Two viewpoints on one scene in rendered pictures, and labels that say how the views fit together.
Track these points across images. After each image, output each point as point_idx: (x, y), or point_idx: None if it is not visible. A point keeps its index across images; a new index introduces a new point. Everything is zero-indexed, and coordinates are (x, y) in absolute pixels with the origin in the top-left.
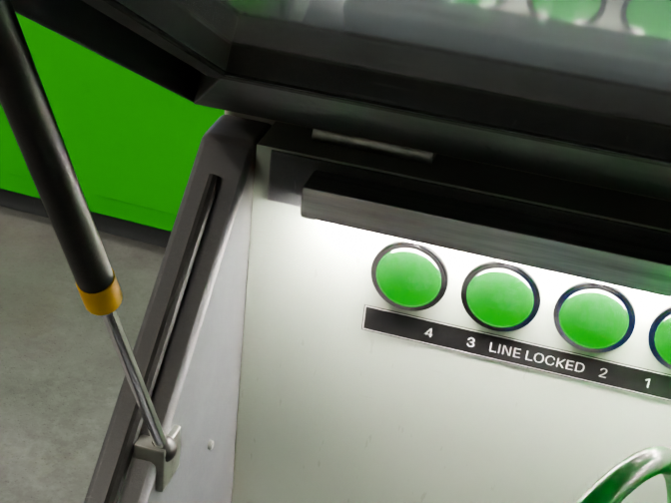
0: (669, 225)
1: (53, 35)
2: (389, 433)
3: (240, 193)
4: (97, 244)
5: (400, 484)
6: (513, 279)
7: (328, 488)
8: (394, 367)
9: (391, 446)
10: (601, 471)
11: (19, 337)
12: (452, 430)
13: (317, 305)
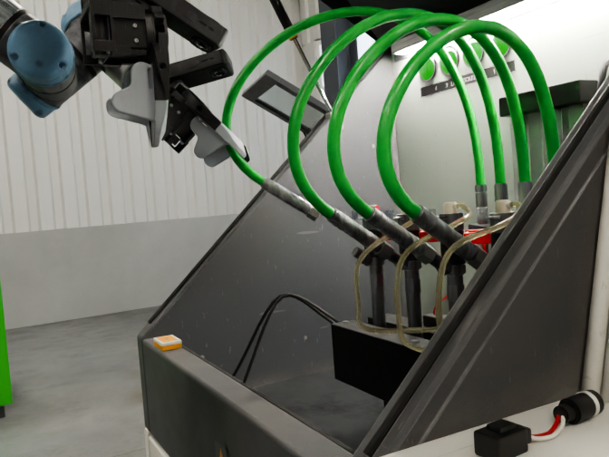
0: None
1: None
2: (433, 139)
3: (381, 57)
4: (283, 12)
5: (439, 161)
6: (449, 49)
7: (422, 174)
8: (430, 109)
9: (435, 144)
10: None
11: None
12: (449, 127)
13: (410, 95)
